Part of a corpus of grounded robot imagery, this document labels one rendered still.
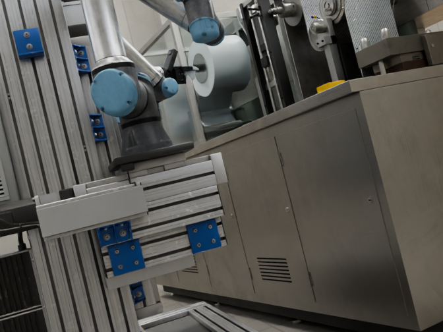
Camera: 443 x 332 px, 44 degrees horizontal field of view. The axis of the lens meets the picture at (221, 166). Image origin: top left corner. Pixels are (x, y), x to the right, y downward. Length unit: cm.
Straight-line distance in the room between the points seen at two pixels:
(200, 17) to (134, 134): 38
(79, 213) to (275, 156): 102
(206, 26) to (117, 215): 53
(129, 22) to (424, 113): 389
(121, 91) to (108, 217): 32
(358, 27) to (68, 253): 133
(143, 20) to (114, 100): 402
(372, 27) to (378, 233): 83
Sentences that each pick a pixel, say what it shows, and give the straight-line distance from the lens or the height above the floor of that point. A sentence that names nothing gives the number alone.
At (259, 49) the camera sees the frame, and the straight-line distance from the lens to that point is 245.
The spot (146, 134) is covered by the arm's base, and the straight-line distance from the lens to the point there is 156.
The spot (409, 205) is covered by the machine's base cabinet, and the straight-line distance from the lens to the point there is 182.
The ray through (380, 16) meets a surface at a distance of 229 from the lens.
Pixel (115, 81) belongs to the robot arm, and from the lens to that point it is 144.
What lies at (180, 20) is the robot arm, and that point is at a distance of 161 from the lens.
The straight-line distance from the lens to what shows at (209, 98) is 295.
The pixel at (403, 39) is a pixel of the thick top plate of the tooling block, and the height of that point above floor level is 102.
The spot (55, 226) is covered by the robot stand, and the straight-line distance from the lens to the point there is 140.
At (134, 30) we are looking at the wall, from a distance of 540.
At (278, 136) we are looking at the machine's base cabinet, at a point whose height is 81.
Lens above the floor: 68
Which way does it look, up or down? 2 degrees up
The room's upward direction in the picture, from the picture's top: 14 degrees counter-clockwise
